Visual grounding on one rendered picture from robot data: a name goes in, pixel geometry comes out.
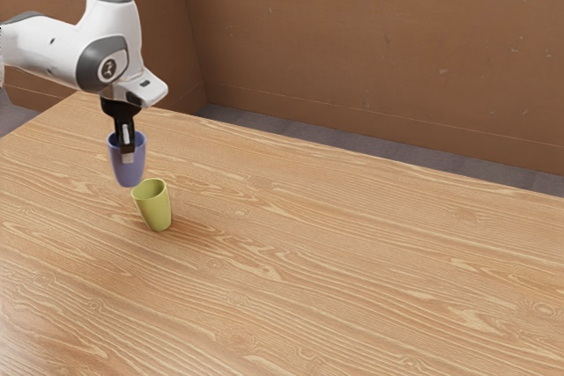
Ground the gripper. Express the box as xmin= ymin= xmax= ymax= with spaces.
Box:
xmin=100 ymin=97 xmax=143 ymax=166

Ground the olive green cup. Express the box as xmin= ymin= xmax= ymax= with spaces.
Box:
xmin=130 ymin=177 xmax=173 ymax=233

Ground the lavender blue cup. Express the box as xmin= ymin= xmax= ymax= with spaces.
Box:
xmin=107 ymin=129 xmax=147 ymax=188

